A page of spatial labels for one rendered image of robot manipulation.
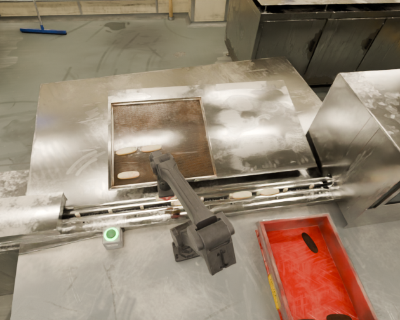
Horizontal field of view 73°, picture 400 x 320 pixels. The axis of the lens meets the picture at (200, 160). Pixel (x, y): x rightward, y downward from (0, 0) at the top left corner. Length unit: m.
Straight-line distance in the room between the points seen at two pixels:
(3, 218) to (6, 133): 1.87
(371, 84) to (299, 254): 0.79
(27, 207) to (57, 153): 0.38
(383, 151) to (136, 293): 1.08
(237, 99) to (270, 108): 0.20
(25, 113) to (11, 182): 1.76
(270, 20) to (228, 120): 1.41
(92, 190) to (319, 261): 1.09
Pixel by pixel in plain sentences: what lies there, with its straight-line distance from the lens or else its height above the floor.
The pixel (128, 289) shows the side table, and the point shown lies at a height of 0.82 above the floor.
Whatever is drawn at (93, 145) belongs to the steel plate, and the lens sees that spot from 1.59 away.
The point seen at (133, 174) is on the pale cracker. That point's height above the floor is 0.91.
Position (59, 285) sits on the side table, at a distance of 1.28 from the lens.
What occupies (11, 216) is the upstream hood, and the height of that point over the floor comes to 0.92.
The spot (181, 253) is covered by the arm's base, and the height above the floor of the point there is 0.86.
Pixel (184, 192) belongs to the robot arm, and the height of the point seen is 1.27.
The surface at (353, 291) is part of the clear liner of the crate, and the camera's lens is 1.29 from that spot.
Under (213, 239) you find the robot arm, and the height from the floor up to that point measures 1.32.
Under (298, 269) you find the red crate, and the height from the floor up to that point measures 0.82.
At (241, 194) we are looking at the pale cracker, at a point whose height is 0.86.
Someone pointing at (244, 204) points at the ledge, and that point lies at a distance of 1.29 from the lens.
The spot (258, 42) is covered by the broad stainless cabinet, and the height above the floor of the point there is 0.69.
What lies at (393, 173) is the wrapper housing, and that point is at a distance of 1.17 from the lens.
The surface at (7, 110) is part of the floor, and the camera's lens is 3.42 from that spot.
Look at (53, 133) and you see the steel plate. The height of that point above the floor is 0.82.
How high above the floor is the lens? 1.97
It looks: 52 degrees down
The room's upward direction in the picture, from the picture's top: 5 degrees clockwise
